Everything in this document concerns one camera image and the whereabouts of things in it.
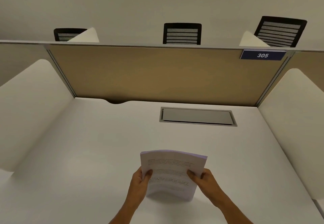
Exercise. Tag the person's right hand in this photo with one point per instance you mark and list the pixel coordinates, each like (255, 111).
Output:
(208, 183)

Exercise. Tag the person's left hand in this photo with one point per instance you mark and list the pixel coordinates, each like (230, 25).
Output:
(138, 185)

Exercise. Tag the person's right thumb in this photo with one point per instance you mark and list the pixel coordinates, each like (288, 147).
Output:
(193, 175)

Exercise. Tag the person's left thumb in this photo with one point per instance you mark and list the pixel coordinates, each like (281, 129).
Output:
(148, 175)

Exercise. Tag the white printed paper stack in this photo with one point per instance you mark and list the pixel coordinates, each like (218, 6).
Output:
(172, 173)

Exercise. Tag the person's left forearm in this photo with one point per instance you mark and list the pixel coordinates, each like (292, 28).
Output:
(124, 212)

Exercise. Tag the person's right forearm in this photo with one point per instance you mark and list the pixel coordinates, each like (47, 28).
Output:
(231, 210)

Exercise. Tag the beige desk partition panel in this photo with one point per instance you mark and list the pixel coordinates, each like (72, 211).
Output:
(167, 74)

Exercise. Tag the white side divider panel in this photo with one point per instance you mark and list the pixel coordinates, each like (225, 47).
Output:
(253, 40)
(84, 36)
(30, 110)
(296, 130)

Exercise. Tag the blue number sign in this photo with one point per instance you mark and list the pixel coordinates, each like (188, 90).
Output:
(262, 55)

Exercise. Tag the black mesh office chair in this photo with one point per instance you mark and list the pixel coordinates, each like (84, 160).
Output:
(279, 32)
(67, 34)
(182, 34)

